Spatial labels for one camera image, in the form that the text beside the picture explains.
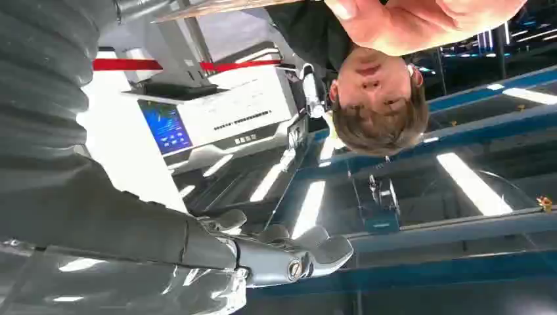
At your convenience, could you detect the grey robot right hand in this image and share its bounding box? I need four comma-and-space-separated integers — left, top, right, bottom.
0, 153, 355, 315

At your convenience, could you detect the person's right hand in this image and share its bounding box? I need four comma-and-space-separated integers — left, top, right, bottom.
324, 0, 527, 58

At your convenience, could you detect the person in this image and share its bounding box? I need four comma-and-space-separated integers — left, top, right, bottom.
265, 0, 527, 158

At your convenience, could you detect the red barrier belt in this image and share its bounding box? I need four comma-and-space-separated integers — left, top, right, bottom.
92, 57, 284, 73

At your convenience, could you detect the white kiosk machine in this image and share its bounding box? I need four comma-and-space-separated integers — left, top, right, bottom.
122, 12, 307, 175

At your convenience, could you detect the silver stanchion post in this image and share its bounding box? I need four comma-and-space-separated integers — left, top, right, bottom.
300, 62, 326, 119

